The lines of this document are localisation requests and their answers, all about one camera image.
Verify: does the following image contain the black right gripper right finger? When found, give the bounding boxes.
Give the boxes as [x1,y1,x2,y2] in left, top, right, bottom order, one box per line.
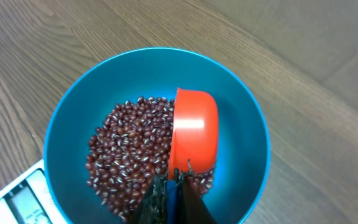
[177,175,217,224]

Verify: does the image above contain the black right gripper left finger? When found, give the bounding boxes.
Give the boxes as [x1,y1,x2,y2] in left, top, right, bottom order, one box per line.
[128,175,168,224]

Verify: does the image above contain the red measuring scoop blue handle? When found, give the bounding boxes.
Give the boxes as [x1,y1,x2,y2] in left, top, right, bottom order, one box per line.
[166,88,219,224]

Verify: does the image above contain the red beans in bowl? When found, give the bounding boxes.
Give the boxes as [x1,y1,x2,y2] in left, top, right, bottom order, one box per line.
[85,97,214,223]

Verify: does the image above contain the blue plastic bowl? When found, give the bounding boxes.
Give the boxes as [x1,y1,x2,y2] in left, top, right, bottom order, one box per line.
[44,47,270,223]

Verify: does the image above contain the white digital kitchen scale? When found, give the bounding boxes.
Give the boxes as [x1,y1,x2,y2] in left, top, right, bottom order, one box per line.
[0,160,66,224]

